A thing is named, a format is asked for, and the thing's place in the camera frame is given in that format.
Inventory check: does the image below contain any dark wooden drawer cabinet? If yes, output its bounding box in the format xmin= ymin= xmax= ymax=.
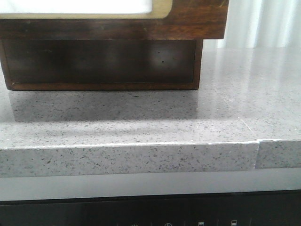
xmin=0 ymin=39 xmax=204 ymax=90

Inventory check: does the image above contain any lower wooden drawer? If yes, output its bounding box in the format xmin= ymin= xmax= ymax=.
xmin=1 ymin=39 xmax=197 ymax=83

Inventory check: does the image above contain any black appliance control panel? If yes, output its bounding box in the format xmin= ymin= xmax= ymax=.
xmin=0 ymin=190 xmax=301 ymax=226

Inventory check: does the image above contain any wooden drawer with label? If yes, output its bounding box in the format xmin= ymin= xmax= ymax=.
xmin=0 ymin=0 xmax=229 ymax=40

